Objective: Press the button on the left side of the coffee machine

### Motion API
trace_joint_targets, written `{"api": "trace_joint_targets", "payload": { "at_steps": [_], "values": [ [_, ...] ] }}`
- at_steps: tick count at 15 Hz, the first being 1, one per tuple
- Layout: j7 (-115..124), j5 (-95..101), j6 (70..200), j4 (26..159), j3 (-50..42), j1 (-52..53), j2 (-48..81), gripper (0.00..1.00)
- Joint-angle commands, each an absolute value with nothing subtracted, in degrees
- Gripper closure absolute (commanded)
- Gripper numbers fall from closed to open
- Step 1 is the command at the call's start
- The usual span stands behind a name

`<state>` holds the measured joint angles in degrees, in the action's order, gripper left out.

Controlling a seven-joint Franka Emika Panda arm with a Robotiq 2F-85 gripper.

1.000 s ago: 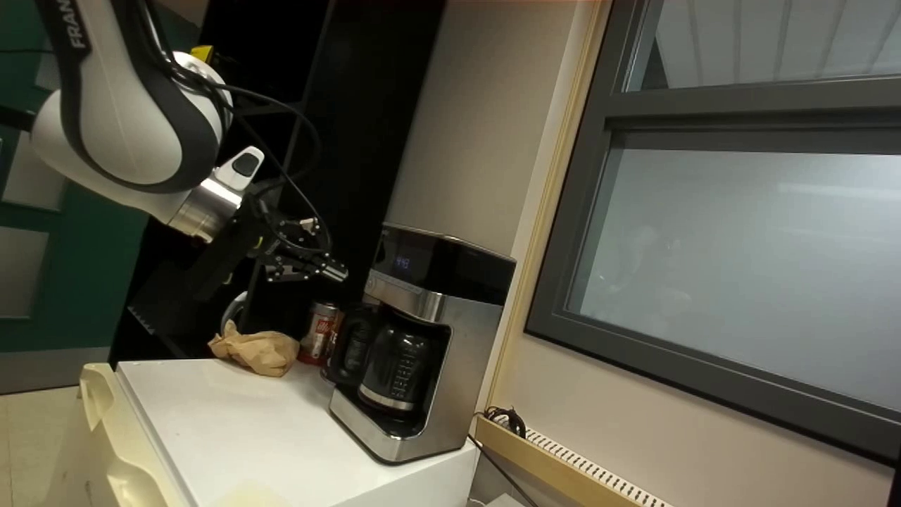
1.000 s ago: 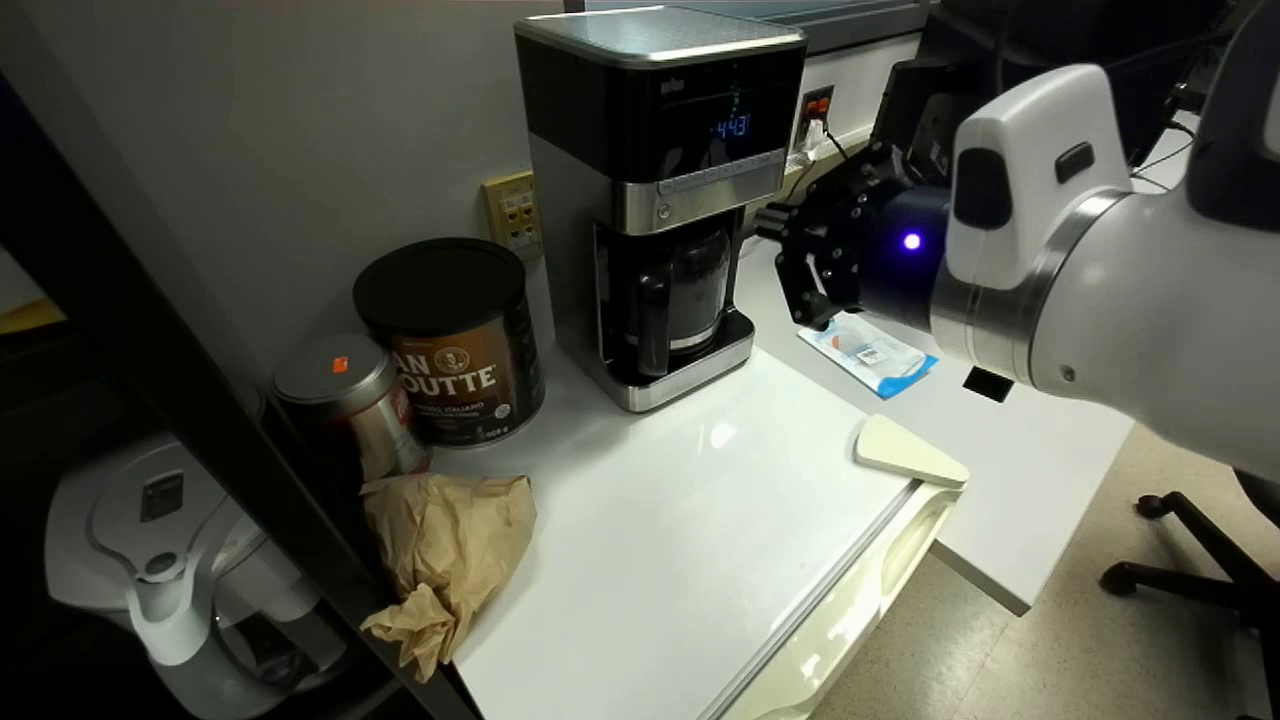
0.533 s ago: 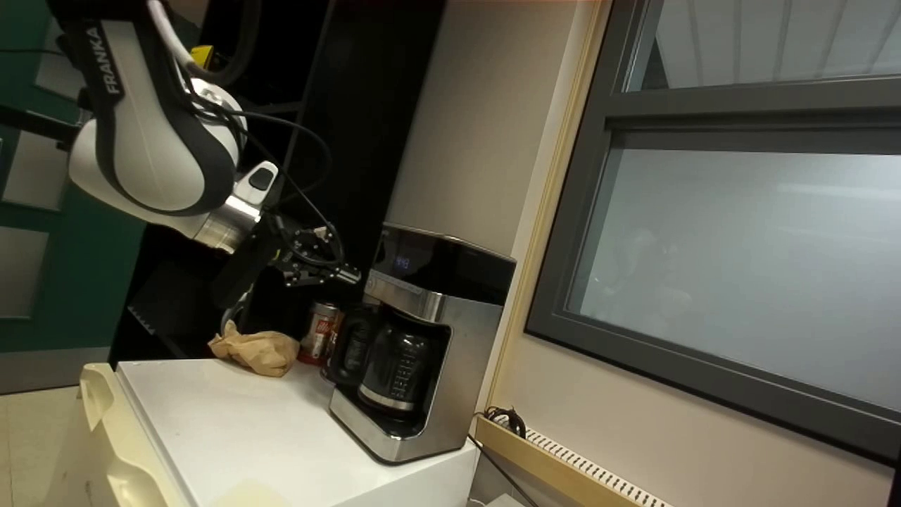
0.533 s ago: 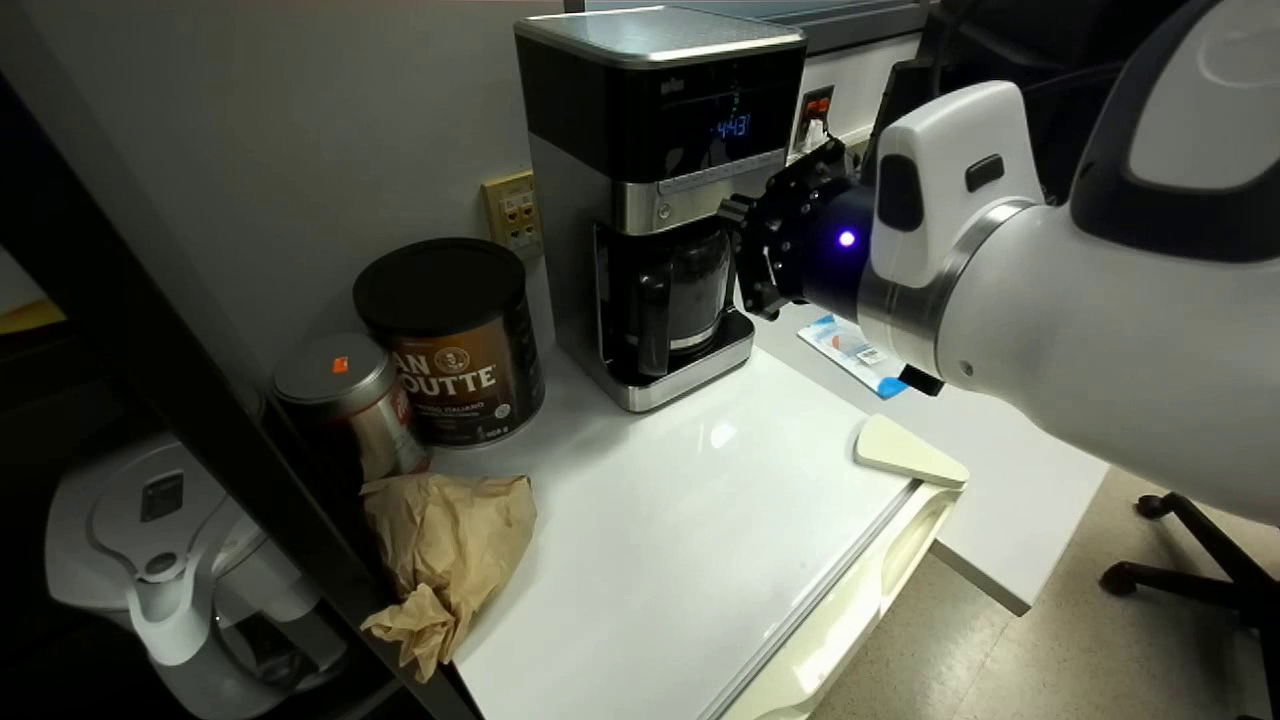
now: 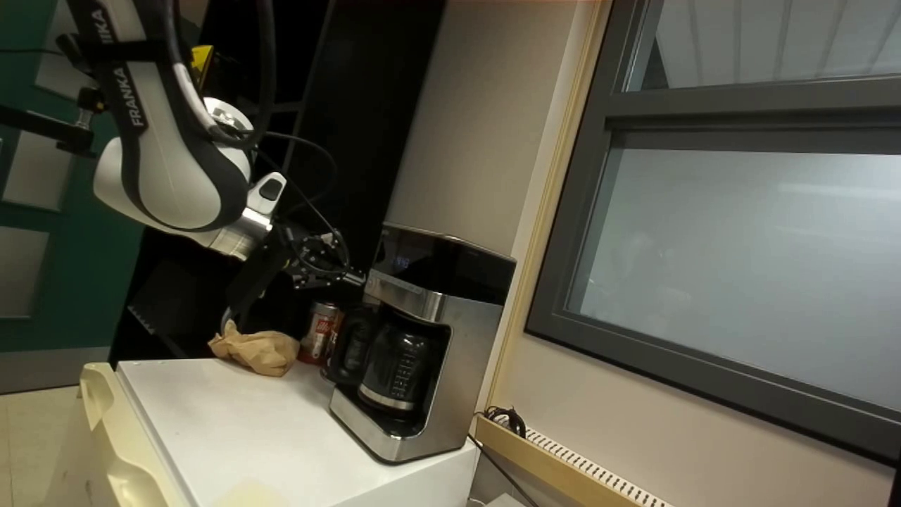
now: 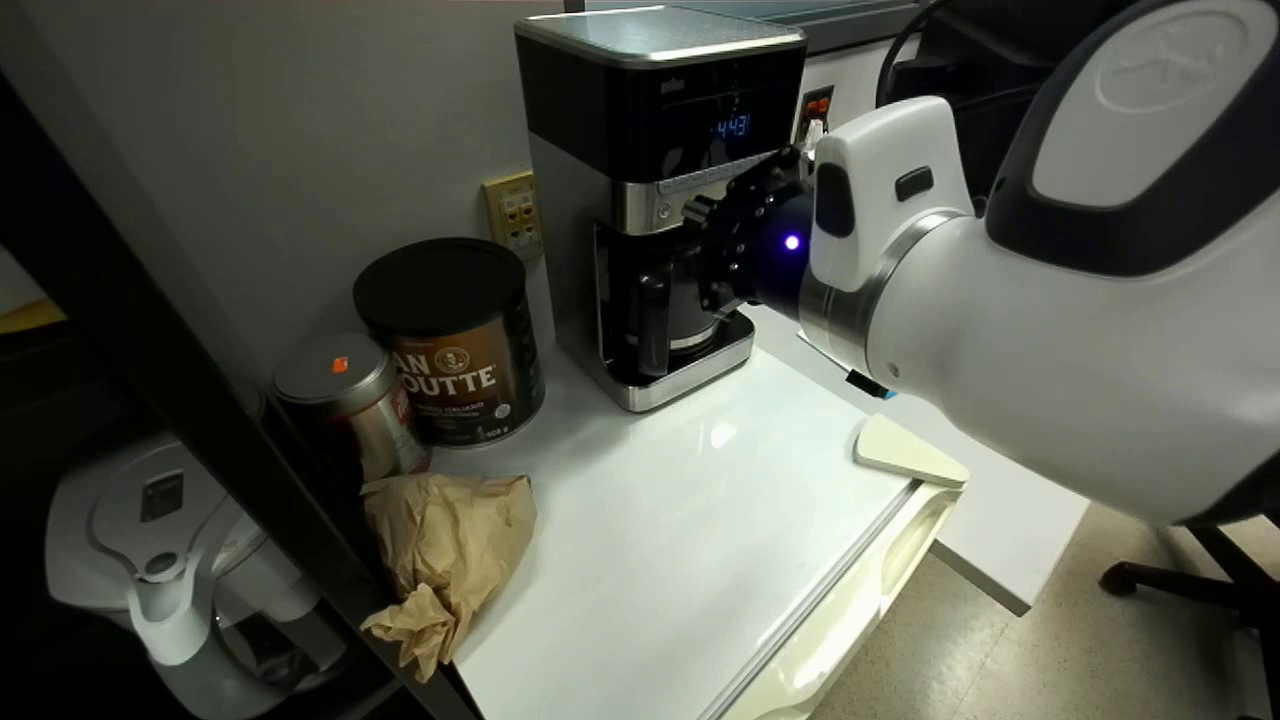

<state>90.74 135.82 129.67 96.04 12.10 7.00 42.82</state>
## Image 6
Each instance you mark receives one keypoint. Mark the brown coffee can black lid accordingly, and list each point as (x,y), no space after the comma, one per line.
(460,365)

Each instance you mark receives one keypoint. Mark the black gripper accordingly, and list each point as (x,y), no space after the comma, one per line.
(781,234)

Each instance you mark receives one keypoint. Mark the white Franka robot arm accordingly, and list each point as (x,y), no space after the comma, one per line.
(1093,294)

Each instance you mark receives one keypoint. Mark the crumpled brown paper bag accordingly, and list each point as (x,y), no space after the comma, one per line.
(447,541)

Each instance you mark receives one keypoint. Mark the yellow flat item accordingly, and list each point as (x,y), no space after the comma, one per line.
(24,319)

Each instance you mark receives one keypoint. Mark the black office chair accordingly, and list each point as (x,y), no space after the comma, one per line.
(1132,578)

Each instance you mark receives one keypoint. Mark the steel canister orange dot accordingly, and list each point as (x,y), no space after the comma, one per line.
(337,380)

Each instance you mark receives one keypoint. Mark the black silver coffee machine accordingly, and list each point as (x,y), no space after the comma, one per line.
(601,123)

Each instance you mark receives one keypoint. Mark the white water filter pitcher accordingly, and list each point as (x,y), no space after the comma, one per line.
(146,523)

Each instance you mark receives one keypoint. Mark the beige wall outlet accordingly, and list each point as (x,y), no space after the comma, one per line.
(511,210)

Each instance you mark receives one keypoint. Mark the wall power socket red switch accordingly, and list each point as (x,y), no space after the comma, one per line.
(815,105)

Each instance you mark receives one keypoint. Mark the glass coffee carafe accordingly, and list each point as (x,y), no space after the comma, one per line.
(667,303)

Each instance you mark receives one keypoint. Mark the black shelf frame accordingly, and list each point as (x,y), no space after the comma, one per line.
(146,362)

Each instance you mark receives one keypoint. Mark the white mini fridge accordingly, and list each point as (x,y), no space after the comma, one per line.
(680,545)

